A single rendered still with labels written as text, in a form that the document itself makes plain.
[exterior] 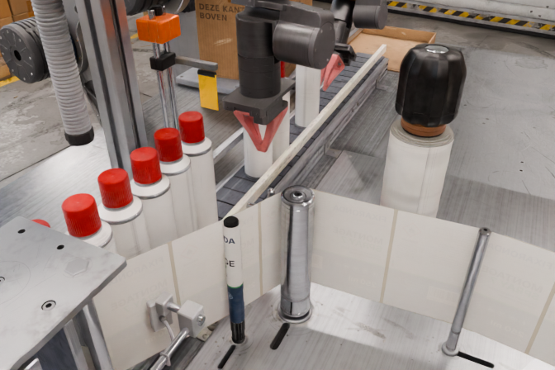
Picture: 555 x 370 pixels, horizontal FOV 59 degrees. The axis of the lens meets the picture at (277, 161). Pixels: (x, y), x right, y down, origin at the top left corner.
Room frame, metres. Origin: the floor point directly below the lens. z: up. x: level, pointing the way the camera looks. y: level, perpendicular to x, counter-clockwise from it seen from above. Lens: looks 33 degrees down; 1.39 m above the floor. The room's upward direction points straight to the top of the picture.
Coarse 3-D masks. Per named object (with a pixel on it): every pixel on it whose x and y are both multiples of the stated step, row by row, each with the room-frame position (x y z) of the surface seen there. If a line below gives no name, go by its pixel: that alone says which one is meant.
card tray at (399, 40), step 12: (360, 36) 1.68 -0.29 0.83; (372, 36) 1.68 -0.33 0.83; (384, 36) 1.68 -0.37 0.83; (396, 36) 1.67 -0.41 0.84; (408, 36) 1.65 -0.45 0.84; (420, 36) 1.63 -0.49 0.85; (432, 36) 1.62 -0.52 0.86; (360, 48) 1.56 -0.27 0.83; (372, 48) 1.56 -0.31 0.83; (396, 48) 1.56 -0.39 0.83; (408, 48) 1.56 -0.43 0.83; (396, 60) 1.45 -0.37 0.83
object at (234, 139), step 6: (354, 30) 1.35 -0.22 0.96; (360, 30) 1.38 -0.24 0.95; (354, 36) 1.33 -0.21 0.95; (348, 42) 1.28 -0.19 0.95; (294, 90) 0.97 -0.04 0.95; (240, 132) 0.76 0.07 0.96; (234, 138) 0.74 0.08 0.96; (240, 138) 0.76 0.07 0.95; (222, 144) 0.72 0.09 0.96; (228, 144) 0.72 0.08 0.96; (234, 144) 0.74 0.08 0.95; (216, 150) 0.70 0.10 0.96; (222, 150) 0.70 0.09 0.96; (228, 150) 0.72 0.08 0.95; (216, 156) 0.69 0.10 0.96; (222, 156) 0.70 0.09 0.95; (216, 162) 0.69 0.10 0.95
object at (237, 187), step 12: (360, 60) 1.33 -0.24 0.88; (348, 72) 1.25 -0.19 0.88; (336, 84) 1.16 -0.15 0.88; (360, 84) 1.16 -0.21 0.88; (324, 96) 1.09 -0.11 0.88; (348, 96) 1.10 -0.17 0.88; (336, 108) 1.03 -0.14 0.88; (300, 132) 0.91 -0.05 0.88; (300, 156) 0.82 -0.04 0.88; (240, 168) 0.77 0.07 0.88; (288, 168) 0.77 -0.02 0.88; (240, 180) 0.73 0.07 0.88; (252, 180) 0.73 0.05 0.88; (276, 180) 0.73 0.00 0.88; (216, 192) 0.69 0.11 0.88; (228, 192) 0.69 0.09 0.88; (240, 192) 0.69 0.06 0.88; (264, 192) 0.69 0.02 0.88; (228, 204) 0.66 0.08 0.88
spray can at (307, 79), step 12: (300, 72) 0.93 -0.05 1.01; (312, 72) 0.93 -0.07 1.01; (300, 84) 0.93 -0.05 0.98; (312, 84) 0.93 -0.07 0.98; (300, 96) 0.93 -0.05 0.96; (312, 96) 0.93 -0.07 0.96; (300, 108) 0.93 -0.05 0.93; (312, 108) 0.93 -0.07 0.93; (300, 120) 0.93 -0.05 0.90; (312, 120) 0.93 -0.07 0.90
